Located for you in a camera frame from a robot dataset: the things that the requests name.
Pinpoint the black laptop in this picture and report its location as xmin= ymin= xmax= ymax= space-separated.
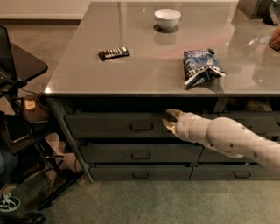
xmin=0 ymin=24 xmax=17 ymax=87

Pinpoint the brown object at right edge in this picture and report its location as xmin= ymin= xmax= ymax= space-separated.
xmin=269 ymin=26 xmax=280 ymax=52

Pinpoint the grey drawer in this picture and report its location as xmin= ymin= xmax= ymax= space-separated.
xmin=190 ymin=165 xmax=280 ymax=180
xmin=80 ymin=143 xmax=203 ymax=163
xmin=89 ymin=165 xmax=193 ymax=180
xmin=219 ymin=111 xmax=280 ymax=137
xmin=199 ymin=148 xmax=251 ymax=163
xmin=65 ymin=112 xmax=175 ymax=138

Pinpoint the black side table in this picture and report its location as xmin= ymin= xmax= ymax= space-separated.
xmin=1 ymin=43 xmax=84 ymax=211

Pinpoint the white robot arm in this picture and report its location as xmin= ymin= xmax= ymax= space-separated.
xmin=162 ymin=108 xmax=280 ymax=175

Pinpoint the blue chip bag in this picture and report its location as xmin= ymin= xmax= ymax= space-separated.
xmin=183 ymin=48 xmax=227 ymax=88

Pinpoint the black candy bar wrapper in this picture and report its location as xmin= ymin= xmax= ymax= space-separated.
xmin=98 ymin=46 xmax=130 ymax=61

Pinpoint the brown cardboard box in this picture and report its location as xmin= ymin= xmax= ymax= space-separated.
xmin=21 ymin=93 xmax=51 ymax=123

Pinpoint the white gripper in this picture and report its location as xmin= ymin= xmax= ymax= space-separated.
xmin=162 ymin=108 xmax=208 ymax=144

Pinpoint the grey drawer cabinet frame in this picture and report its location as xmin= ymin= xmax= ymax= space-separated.
xmin=49 ymin=95 xmax=277 ymax=181

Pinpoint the white ceramic bowl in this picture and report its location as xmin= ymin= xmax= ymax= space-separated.
xmin=154 ymin=9 xmax=181 ymax=30

